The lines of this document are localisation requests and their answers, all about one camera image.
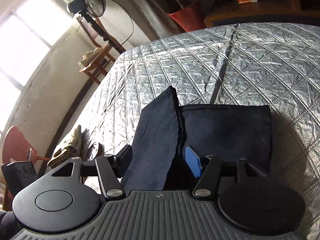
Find silver quilted bedspread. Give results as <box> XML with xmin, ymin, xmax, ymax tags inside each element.
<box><xmin>66</xmin><ymin>22</ymin><xmax>319</xmax><ymax>239</ymax></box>

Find red plant pot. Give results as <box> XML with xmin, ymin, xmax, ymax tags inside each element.
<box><xmin>168</xmin><ymin>0</ymin><xmax>206</xmax><ymax>32</ymax></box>

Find black magnifier tool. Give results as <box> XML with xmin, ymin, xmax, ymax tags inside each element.
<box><xmin>85</xmin><ymin>142</ymin><xmax>101</xmax><ymax>161</ymax></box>

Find wooden TV stand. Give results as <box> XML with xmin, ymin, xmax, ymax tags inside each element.
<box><xmin>204</xmin><ymin>0</ymin><xmax>319</xmax><ymax>28</ymax></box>

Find wooden chair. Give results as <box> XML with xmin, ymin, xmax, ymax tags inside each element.
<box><xmin>76</xmin><ymin>16</ymin><xmax>116</xmax><ymax>85</ymax></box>

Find navy zip jacket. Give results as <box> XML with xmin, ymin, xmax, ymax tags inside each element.
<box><xmin>121</xmin><ymin>87</ymin><xmax>272</xmax><ymax>193</ymax></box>

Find olive and beige clothes pile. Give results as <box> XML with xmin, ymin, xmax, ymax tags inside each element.
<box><xmin>47</xmin><ymin>125</ymin><xmax>82</xmax><ymax>169</ymax></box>

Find white sneakers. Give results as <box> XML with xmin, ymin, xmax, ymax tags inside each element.
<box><xmin>78</xmin><ymin>48</ymin><xmax>102</xmax><ymax>68</ymax></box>

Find standing electric fan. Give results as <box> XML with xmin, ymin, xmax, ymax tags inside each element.
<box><xmin>71</xmin><ymin>0</ymin><xmax>135</xmax><ymax>55</ymax></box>

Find beige curtain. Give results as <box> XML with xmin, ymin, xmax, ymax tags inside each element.
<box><xmin>131</xmin><ymin>0</ymin><xmax>184</xmax><ymax>38</ymax></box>

